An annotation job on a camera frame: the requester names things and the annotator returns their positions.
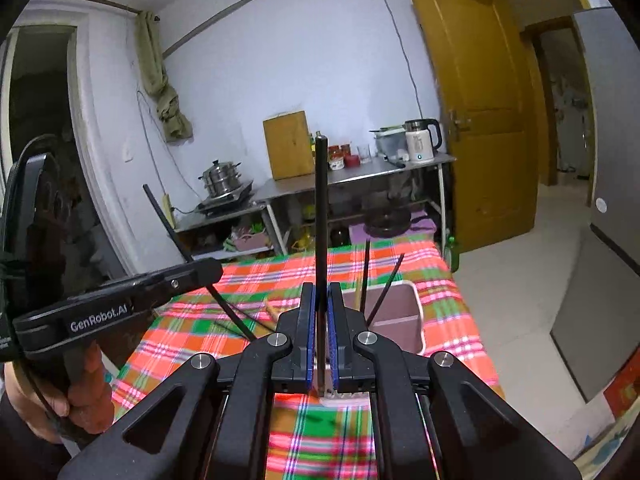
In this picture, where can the induction cooker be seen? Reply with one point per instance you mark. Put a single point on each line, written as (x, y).
(225, 204)

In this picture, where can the wooden cutting board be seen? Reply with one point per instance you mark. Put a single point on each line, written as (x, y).
(287, 145)

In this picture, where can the red label sauce jar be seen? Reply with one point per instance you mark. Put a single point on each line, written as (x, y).
(336, 161)

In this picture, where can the colourful printed mat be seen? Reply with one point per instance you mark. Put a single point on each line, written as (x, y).
(620, 410)

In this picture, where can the brown glass jar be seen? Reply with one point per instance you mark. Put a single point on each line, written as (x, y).
(340, 235)

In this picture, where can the pink plastic basket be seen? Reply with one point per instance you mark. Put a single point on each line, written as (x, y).
(250, 242)

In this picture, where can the purple plastic stool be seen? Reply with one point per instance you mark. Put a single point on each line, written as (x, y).
(422, 227)

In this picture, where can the person's left forearm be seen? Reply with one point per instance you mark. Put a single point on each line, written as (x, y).
(25, 455)

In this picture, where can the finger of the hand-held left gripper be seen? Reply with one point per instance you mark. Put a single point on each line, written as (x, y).
(185, 277)

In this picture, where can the green plastic bottle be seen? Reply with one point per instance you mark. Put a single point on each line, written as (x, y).
(453, 255)

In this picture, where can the person's left hand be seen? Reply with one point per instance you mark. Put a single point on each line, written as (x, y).
(90, 400)

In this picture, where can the low steel shelf table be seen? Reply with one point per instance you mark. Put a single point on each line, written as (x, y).
(220, 218)

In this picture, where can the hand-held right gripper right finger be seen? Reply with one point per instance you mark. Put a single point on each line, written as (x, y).
(334, 340)

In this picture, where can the yellow door frame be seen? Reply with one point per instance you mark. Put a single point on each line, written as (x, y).
(545, 135)

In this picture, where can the plaid cloth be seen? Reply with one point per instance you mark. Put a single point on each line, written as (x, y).
(175, 350)

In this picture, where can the green hanging cloth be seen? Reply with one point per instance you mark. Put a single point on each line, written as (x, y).
(160, 85)

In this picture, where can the clear glass cup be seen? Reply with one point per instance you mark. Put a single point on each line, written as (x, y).
(365, 154)

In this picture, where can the yellow wooden door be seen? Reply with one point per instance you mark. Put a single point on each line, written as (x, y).
(475, 85)

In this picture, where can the tall steel kitchen table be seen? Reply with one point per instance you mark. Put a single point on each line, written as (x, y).
(350, 175)

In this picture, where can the white electric kettle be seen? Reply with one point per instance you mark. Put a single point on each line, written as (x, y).
(420, 142)

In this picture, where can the dark frying pan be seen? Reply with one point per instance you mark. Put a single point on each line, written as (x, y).
(387, 222)

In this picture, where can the clear plastic food container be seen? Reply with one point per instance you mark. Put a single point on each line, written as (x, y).
(390, 142)

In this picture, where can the steel steamer pot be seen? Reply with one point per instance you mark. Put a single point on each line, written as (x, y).
(222, 180)

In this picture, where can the pink plastic chopstick holder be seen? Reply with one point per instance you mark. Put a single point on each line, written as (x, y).
(395, 325)

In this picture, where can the black chopstick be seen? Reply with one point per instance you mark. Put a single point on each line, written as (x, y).
(390, 280)
(321, 210)
(167, 220)
(366, 270)

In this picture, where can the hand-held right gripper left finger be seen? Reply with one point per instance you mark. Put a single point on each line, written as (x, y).
(310, 340)

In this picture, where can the grey refrigerator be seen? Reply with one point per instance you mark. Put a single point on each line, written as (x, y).
(600, 185)

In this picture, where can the light bamboo chopstick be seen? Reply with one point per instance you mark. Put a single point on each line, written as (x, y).
(357, 297)

